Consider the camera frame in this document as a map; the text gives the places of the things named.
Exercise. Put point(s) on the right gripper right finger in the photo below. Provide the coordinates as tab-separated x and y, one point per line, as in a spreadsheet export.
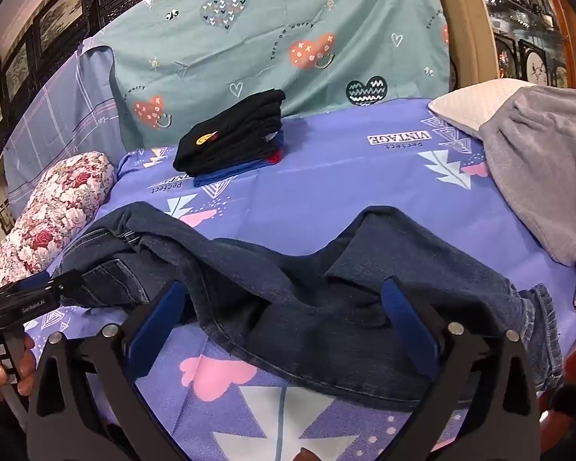
502	421

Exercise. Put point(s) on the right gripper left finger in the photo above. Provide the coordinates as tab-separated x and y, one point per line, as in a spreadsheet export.
85	404

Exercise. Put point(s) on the dark blue denim jeans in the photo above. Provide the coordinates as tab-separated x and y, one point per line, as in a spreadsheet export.
317	320

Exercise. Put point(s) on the person's left hand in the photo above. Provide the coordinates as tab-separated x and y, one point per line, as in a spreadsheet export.
27	368

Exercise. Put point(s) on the red floral pillow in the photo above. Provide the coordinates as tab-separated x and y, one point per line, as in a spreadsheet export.
65	200

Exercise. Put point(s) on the blue plaid pillow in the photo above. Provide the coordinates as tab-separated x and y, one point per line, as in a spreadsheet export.
74	112

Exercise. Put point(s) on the purple patterned bed sheet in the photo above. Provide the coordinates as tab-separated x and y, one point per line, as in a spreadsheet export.
336	164

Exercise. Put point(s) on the grey fleece blanket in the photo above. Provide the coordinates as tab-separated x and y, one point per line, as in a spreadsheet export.
530	147

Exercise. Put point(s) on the folded black garment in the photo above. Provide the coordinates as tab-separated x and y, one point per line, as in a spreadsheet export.
247	131

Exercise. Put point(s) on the white quilted pillow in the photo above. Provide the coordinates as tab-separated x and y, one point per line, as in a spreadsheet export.
469	108

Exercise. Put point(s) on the folded red garment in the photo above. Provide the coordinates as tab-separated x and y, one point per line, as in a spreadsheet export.
275	157

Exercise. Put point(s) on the folded blue garment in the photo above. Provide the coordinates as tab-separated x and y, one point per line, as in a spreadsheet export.
237	169

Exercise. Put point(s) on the teal heart-print quilt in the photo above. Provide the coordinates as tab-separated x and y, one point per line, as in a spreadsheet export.
177	63

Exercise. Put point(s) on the dark framed wall pictures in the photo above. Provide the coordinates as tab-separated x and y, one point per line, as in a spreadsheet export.
50	35

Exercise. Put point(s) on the wooden bed post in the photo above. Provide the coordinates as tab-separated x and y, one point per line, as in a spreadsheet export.
471	41

